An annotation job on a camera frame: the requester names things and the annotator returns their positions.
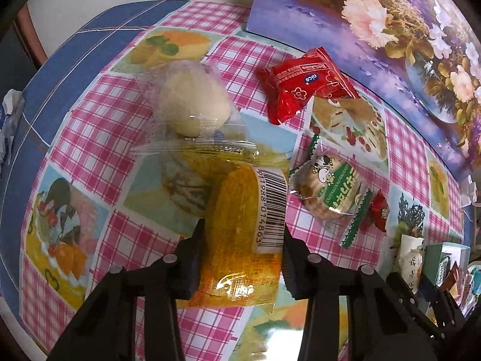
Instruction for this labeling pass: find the blue tablecloth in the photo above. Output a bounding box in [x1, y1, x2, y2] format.
[0, 0, 188, 324]

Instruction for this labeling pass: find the brown wooden chair back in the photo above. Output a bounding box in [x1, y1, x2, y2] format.
[13, 4, 48, 68]

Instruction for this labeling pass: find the red snack packet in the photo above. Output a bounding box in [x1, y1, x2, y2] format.
[256, 47, 359, 125]

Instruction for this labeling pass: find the crumpled blue white bag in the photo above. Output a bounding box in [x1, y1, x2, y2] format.
[0, 88, 25, 165]

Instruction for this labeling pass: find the floral painting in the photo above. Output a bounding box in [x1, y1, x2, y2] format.
[244, 0, 481, 175]

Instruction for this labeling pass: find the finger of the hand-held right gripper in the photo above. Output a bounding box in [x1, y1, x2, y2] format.
[420, 274, 467, 344]
[387, 272, 449, 347]

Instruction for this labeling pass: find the pale bun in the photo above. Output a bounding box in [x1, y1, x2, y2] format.
[137, 60, 245, 147]

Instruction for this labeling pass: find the cow-print biscuit packet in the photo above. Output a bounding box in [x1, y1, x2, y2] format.
[289, 133, 374, 249]

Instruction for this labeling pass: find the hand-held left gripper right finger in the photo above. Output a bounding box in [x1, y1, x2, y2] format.
[282, 226, 438, 361]

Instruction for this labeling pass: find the yellow cake packet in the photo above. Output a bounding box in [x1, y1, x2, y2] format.
[131, 139, 292, 316]

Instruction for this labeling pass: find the green white snack packet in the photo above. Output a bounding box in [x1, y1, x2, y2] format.
[438, 252, 459, 286]

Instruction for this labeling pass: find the pink checked dessert tablecloth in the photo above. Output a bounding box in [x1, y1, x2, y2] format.
[15, 0, 467, 361]

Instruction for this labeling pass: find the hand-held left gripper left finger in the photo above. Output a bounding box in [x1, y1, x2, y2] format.
[47, 218, 206, 361]

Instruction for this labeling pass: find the teal-rimmed white tray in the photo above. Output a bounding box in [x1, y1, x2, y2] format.
[423, 242, 481, 309]

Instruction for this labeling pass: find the red candy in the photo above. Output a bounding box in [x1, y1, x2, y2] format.
[361, 190, 389, 234]

